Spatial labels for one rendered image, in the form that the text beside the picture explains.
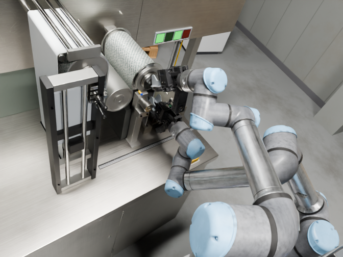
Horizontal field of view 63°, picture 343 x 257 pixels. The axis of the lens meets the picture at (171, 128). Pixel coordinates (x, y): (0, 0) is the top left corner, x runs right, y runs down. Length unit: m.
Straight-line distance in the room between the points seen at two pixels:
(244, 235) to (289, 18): 3.87
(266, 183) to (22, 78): 1.04
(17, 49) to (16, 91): 0.21
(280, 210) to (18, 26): 1.03
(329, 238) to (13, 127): 1.37
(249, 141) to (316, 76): 3.30
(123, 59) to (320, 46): 3.17
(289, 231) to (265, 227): 0.06
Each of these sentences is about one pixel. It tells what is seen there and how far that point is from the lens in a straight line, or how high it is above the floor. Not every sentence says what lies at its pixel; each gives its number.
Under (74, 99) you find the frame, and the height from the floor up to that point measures 1.35.
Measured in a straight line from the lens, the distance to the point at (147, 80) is 1.11.
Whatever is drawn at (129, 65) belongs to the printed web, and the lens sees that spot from 1.13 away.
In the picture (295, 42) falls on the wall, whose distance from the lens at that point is 4.24.
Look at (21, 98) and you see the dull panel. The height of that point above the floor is 0.99.
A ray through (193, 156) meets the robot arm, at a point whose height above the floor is 1.11.
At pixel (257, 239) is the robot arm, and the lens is 0.62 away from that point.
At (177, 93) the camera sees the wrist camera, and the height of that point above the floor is 1.32.
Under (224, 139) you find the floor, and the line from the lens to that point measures 2.84.
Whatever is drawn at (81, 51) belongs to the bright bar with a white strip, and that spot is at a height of 1.45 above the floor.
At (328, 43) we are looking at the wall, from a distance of 3.98.
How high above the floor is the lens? 1.95
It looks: 46 degrees down
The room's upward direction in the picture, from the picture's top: 20 degrees clockwise
